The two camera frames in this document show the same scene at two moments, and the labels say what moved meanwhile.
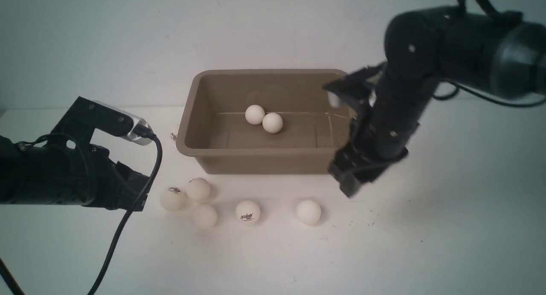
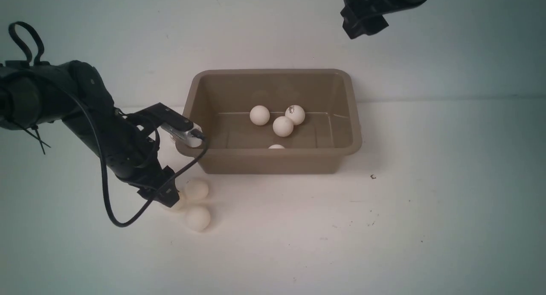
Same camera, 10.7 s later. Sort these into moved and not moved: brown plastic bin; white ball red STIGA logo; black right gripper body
Moved: black right gripper body; white ball red STIGA logo
Not moved: brown plastic bin
